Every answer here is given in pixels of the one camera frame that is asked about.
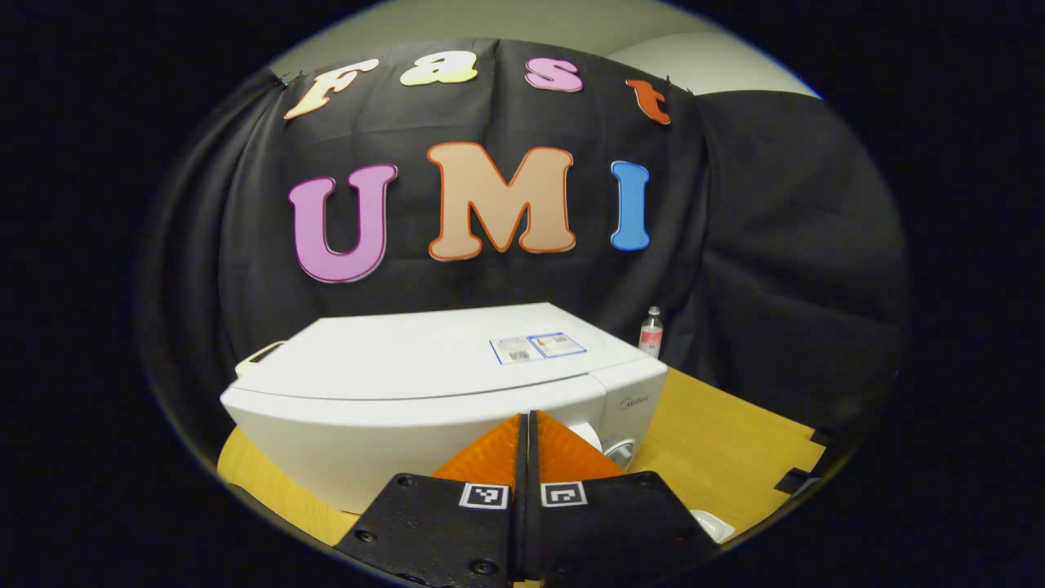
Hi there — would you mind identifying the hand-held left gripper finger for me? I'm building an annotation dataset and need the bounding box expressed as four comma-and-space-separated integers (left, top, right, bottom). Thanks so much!
335, 412, 527, 588
527, 410, 723, 585

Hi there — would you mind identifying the white microwave oven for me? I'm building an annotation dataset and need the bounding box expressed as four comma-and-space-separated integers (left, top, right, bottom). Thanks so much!
219, 302, 669, 515

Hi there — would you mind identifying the small white dish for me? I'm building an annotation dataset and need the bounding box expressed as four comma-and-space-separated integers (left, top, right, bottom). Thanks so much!
690, 510, 736, 544

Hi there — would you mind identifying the small bottle with pink label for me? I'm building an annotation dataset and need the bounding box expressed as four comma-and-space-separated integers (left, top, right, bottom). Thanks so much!
639, 306, 664, 360

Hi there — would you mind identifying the black backdrop cloth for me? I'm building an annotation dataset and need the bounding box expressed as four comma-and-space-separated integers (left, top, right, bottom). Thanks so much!
135, 37, 911, 458

